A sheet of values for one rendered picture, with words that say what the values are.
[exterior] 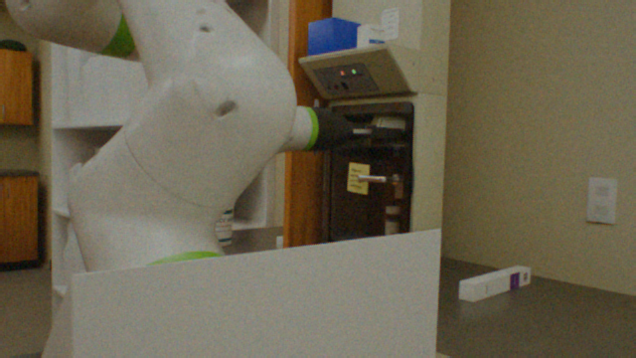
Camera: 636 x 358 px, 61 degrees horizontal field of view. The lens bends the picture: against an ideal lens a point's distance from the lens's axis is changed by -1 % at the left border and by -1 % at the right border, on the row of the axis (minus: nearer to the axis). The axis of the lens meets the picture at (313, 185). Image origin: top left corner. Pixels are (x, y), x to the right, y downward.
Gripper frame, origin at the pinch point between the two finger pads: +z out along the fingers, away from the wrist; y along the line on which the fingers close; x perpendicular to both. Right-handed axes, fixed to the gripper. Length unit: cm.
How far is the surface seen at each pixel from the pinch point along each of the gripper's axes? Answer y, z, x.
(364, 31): 6.0, -3.6, -24.5
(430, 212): -4.6, 11.2, 18.8
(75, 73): 192, -16, -30
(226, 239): 67, -4, 35
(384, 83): 2.3, 0.0, -12.3
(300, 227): 32.4, -0.3, 26.5
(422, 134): -4.6, 6.8, -0.1
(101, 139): 220, 7, 2
